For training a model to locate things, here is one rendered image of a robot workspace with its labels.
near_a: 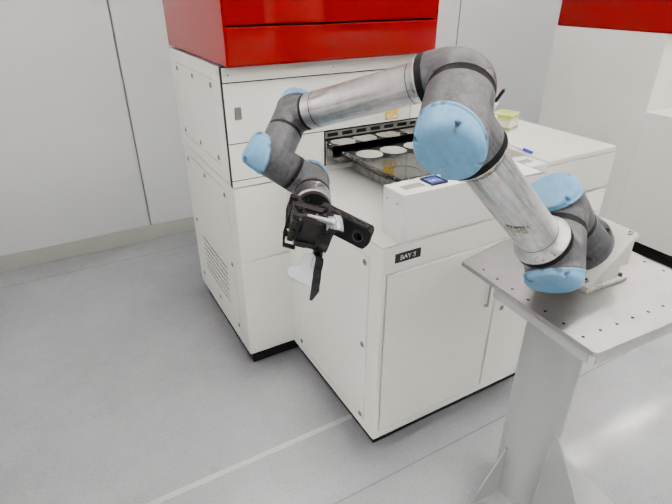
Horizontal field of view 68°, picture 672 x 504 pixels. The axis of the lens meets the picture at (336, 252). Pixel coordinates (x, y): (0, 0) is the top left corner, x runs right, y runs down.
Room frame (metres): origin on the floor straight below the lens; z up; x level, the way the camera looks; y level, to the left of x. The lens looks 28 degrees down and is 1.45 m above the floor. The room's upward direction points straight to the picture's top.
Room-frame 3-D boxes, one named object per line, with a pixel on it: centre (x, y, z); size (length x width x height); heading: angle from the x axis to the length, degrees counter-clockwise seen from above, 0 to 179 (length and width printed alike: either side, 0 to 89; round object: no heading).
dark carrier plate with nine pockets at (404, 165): (1.74, -0.27, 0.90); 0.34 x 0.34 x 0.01; 30
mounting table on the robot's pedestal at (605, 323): (1.05, -0.60, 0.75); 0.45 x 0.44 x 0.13; 26
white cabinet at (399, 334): (1.69, -0.39, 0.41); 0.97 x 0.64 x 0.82; 120
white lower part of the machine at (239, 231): (2.14, 0.18, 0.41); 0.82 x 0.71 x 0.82; 120
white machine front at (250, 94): (1.84, 0.01, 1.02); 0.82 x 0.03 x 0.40; 120
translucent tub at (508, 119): (1.87, -0.63, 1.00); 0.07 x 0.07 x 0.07; 48
